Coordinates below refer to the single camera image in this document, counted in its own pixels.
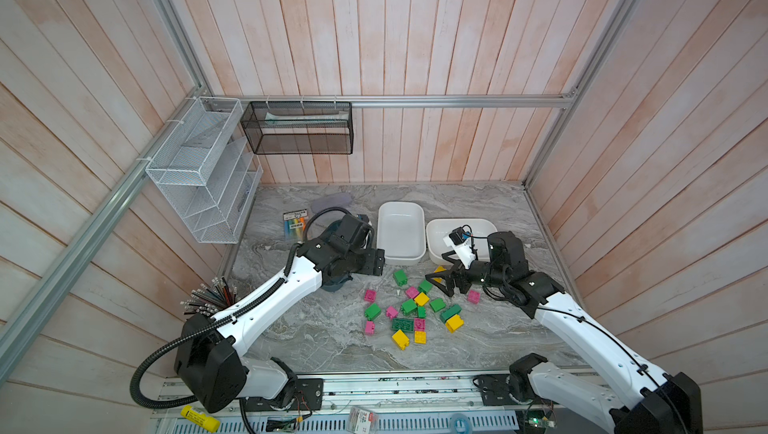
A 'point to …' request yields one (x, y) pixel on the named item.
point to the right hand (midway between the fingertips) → (437, 265)
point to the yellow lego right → (454, 323)
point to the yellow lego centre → (422, 299)
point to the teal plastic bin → (335, 285)
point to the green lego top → (401, 277)
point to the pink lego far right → (473, 296)
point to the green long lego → (448, 313)
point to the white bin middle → (401, 232)
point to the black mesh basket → (299, 127)
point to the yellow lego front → (401, 339)
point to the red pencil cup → (208, 299)
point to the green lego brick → (372, 311)
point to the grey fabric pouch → (340, 200)
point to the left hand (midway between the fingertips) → (370, 266)
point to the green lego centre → (437, 304)
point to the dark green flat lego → (404, 324)
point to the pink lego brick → (370, 295)
